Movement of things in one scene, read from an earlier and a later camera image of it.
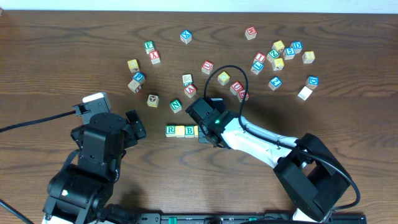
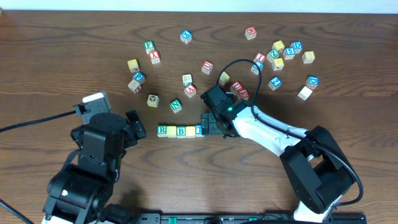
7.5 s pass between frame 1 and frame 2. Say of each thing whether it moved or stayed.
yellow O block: moved
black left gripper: stayed
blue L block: stayed
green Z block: stayed
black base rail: stayed
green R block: moved
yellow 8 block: stayed
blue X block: stayed
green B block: moved
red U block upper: stayed
